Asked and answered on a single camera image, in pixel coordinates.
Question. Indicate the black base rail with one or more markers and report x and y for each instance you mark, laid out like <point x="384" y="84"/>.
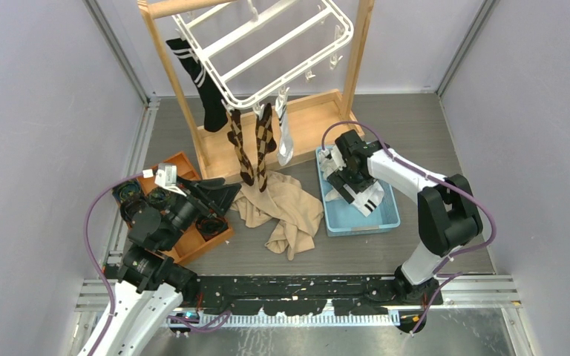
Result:
<point x="299" y="295"/>

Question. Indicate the white plastic clip hanger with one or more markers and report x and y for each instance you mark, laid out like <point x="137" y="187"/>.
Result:
<point x="253" y="49"/>

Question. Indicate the rolled black sock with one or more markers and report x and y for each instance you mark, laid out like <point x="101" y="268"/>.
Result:
<point x="210" y="227"/>

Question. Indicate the brown argyle sock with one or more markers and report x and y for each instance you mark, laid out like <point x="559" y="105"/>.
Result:
<point x="265" y="143"/>
<point x="235" y="136"/>

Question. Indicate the rolled dark green sock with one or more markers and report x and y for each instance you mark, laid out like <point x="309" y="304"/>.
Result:
<point x="159" y="199"/>

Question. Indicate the beige crumpled cloth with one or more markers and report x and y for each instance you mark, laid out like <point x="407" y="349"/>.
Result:
<point x="299" y="214"/>

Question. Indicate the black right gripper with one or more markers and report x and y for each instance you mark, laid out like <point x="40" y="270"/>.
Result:
<point x="340" y="179"/>

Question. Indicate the rolled dark patterned sock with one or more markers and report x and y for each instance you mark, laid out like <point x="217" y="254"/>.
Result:
<point x="127" y="191"/>

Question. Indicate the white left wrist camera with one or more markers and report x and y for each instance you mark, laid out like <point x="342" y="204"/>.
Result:
<point x="165" y="177"/>

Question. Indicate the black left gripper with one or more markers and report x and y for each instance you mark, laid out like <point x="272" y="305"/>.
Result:
<point x="214" y="190"/>

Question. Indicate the light blue plastic basket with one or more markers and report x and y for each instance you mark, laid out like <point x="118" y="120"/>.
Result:
<point x="343" y="219"/>

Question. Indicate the wooden hanger stand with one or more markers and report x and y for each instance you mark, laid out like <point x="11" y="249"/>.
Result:
<point x="309" y="116"/>

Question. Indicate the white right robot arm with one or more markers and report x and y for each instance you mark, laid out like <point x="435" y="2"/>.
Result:
<point x="447" y="218"/>

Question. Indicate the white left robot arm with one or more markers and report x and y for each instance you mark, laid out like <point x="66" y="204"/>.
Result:
<point x="149" y="283"/>

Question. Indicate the white black-striped sock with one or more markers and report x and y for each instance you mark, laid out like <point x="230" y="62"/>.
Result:
<point x="367" y="201"/>
<point x="286" y="145"/>

